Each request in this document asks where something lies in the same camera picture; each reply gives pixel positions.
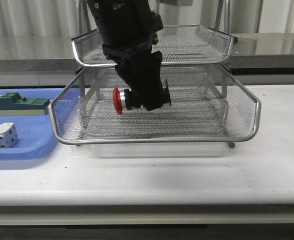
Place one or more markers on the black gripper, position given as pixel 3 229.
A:
pixel 128 38

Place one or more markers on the red emergency push button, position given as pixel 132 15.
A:
pixel 126 100

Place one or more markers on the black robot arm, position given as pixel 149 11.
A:
pixel 98 6

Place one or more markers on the grey stone counter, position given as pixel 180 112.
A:
pixel 255 53

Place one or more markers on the blue plastic tray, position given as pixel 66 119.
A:
pixel 35 135

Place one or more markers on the green electrical module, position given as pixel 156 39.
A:
pixel 13 104

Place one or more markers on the white circuit breaker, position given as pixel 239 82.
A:
pixel 8 134

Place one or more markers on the grey metal rack frame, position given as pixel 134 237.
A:
pixel 132 37

